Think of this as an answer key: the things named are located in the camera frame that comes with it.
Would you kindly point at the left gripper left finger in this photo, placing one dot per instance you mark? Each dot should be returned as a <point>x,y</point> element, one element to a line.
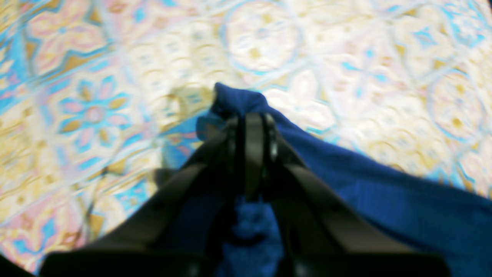
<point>153,231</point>

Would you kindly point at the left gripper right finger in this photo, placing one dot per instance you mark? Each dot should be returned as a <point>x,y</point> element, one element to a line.
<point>321,235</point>

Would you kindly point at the blue long-sleeve T-shirt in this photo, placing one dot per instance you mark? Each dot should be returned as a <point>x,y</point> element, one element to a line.
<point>421,213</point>

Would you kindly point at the patterned tile tablecloth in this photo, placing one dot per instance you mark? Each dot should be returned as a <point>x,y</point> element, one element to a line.
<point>95,94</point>

